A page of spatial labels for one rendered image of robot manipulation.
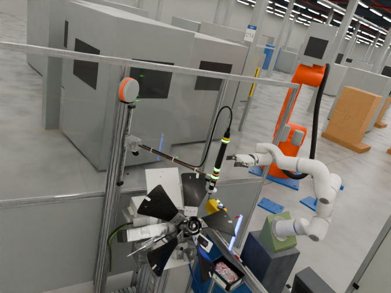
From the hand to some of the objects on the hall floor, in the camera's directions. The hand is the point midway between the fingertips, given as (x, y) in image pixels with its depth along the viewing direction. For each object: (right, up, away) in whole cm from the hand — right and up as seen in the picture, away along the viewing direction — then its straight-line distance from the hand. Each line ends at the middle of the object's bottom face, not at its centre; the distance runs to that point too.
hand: (231, 161), depth 188 cm
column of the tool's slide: (-109, -122, +81) cm, 183 cm away
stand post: (-62, -144, +59) cm, 167 cm away
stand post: (-73, -133, +76) cm, 170 cm away
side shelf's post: (-82, -124, +94) cm, 175 cm away
